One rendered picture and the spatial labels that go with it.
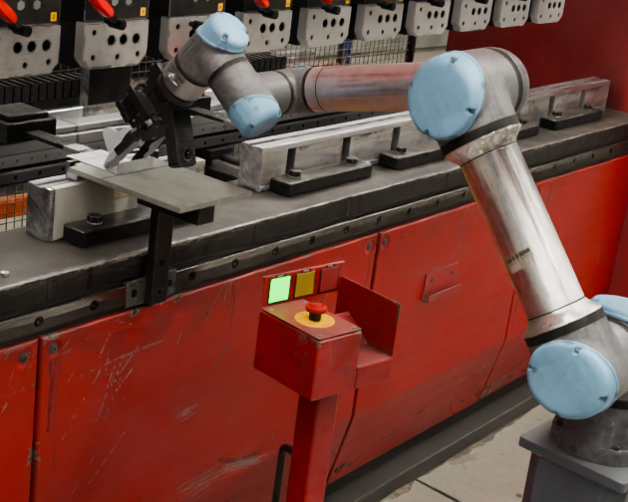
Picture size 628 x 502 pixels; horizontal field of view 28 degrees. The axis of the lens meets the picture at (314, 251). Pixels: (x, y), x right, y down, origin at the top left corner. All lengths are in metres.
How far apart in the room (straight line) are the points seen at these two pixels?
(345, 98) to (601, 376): 0.62
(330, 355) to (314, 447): 0.23
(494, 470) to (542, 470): 1.57
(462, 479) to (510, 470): 0.17
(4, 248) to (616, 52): 2.38
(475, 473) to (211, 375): 1.20
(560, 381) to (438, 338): 1.47
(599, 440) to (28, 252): 0.97
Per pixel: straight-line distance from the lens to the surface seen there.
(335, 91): 2.01
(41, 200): 2.19
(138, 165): 2.20
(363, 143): 2.86
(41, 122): 2.41
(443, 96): 1.73
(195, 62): 2.02
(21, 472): 2.18
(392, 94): 1.96
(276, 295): 2.25
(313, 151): 2.71
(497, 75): 1.77
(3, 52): 2.01
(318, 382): 2.18
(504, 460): 3.57
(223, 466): 2.61
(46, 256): 2.13
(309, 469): 2.35
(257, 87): 1.98
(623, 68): 4.02
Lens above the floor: 1.61
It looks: 19 degrees down
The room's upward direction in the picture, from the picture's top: 7 degrees clockwise
